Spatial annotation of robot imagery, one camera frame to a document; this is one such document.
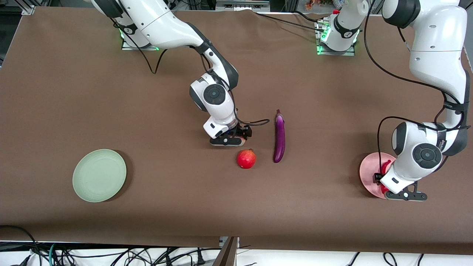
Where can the aluminium frame profile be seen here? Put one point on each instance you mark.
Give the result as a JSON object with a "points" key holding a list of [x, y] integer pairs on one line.
{"points": [[27, 9]]}

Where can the brown table cover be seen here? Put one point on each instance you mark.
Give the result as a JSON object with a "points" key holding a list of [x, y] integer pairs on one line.
{"points": [[111, 111]]}

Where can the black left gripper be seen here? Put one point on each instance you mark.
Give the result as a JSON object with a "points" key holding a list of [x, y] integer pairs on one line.
{"points": [[377, 177]]}

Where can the pink plate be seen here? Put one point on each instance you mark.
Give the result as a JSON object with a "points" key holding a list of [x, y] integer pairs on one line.
{"points": [[369, 173]]}

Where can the colourful toy pile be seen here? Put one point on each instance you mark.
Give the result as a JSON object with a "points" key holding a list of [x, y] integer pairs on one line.
{"points": [[321, 3]]}

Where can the purple eggplant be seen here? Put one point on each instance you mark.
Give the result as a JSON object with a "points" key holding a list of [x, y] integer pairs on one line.
{"points": [[279, 136]]}

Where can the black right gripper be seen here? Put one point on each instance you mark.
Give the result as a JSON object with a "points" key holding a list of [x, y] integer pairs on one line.
{"points": [[244, 131]]}

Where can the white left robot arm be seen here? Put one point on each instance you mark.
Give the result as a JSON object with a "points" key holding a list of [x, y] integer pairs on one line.
{"points": [[436, 55]]}

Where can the wooden post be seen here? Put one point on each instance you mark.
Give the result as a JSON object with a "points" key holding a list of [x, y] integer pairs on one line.
{"points": [[227, 255]]}

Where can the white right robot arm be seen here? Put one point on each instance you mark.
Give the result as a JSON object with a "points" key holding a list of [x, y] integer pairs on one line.
{"points": [[166, 26]]}

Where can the red chili pepper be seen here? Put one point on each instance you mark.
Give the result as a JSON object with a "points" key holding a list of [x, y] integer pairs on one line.
{"points": [[386, 168]]}

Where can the red pomegranate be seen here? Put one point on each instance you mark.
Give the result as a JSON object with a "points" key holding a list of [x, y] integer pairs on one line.
{"points": [[246, 159]]}

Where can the metal rail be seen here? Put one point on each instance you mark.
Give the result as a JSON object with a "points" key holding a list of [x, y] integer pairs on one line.
{"points": [[242, 4]]}

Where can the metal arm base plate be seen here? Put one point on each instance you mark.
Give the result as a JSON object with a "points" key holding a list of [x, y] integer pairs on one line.
{"points": [[147, 48], [334, 54]]}

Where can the black power plug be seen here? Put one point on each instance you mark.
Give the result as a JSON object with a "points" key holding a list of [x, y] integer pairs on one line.
{"points": [[200, 258]]}

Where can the light green plate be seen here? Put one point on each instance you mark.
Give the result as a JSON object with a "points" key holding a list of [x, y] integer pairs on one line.
{"points": [[99, 175]]}

